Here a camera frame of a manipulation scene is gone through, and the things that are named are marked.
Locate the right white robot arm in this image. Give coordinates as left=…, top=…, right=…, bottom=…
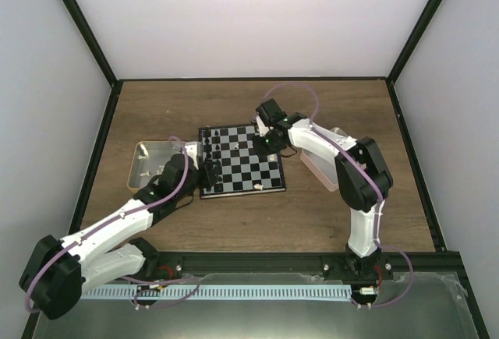
left=253, top=111, right=393, bottom=279

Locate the gold metal tin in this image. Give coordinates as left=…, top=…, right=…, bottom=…
left=127, top=140, right=183, bottom=194

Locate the light blue slotted strip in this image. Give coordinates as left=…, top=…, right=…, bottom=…
left=81, top=284, right=352, bottom=302

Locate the pink embossed metal tin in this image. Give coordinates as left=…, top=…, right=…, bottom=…
left=289, top=124, right=356, bottom=192

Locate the metal sheet cover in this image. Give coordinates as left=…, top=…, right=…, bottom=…
left=34, top=273, right=477, bottom=338

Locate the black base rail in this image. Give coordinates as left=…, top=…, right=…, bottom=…
left=151, top=252, right=465, bottom=284

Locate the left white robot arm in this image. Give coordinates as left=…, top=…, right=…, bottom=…
left=19, top=138, right=221, bottom=320

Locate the white chess piece in tin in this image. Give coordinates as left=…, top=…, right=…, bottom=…
left=138, top=143, right=149, bottom=160

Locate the black enclosure frame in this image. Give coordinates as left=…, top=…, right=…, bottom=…
left=21, top=0, right=490, bottom=339

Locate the black and silver chessboard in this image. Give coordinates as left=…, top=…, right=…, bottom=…
left=198, top=124, right=286, bottom=200

